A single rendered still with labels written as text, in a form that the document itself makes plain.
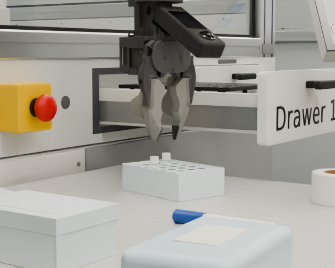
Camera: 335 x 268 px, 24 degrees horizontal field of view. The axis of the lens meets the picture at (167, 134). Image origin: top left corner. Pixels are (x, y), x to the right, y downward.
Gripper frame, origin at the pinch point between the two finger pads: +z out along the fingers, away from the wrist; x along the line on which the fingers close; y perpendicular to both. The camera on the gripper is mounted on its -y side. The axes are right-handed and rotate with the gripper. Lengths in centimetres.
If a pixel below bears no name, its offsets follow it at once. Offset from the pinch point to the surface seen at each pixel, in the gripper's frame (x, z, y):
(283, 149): -155, 26, 115
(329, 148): -162, 25, 98
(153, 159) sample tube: 4.2, 3.6, -1.7
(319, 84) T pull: -23.1, -6.5, -9.1
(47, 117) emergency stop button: 13.7, -2.1, 11.0
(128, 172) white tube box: 7.0, 5.4, 0.5
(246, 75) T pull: -47, -7, 30
